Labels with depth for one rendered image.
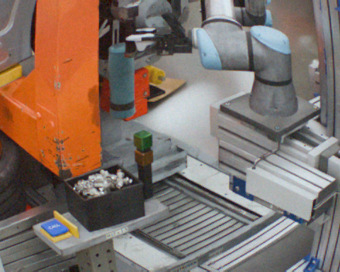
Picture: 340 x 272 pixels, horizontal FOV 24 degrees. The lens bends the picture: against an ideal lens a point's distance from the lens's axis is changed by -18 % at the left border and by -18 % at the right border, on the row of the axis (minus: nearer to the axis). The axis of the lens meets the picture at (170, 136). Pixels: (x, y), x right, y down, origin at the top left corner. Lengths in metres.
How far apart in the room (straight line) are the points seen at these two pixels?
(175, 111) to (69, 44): 1.82
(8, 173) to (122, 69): 0.59
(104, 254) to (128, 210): 0.18
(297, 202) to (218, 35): 0.49
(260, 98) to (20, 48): 1.04
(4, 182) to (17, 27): 0.60
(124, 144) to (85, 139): 0.83
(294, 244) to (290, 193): 0.71
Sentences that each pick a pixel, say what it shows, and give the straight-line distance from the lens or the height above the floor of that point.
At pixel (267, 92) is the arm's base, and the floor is 0.88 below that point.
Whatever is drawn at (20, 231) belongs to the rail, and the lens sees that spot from 2.75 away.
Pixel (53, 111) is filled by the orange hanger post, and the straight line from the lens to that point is 2.60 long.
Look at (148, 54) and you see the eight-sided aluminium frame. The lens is 3.28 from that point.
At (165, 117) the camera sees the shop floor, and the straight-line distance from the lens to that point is 4.21.
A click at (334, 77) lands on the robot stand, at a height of 0.93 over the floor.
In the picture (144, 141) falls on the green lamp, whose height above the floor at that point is 0.65.
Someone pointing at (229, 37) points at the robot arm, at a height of 1.03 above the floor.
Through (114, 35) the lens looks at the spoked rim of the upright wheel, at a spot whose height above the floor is 0.71.
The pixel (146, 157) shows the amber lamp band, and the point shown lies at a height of 0.60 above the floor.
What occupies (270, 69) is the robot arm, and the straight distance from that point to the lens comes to 2.30.
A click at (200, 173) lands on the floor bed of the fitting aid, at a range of 3.60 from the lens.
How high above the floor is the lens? 1.84
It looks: 27 degrees down
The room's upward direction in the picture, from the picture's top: 2 degrees counter-clockwise
